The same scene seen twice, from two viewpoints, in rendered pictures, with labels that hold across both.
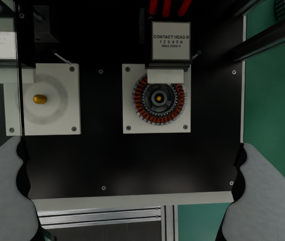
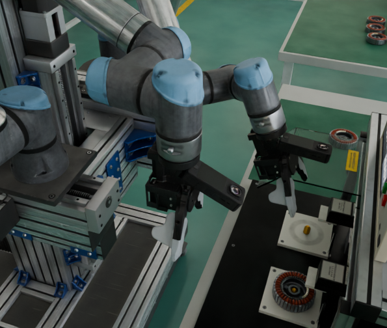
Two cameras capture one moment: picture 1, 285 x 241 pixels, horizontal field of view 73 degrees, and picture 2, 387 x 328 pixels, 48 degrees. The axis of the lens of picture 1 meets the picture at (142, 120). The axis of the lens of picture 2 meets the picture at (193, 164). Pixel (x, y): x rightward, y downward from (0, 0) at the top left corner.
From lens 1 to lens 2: 1.01 m
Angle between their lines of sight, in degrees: 54
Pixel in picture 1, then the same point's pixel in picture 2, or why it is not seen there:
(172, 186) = (216, 286)
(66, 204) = (227, 226)
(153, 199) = (207, 274)
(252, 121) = not seen: outside the picture
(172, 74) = (312, 280)
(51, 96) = (307, 237)
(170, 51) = (326, 269)
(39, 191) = (244, 213)
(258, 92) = not seen: outside the picture
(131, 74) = not seen: hidden behind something
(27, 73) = (323, 217)
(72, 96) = (304, 246)
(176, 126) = (266, 300)
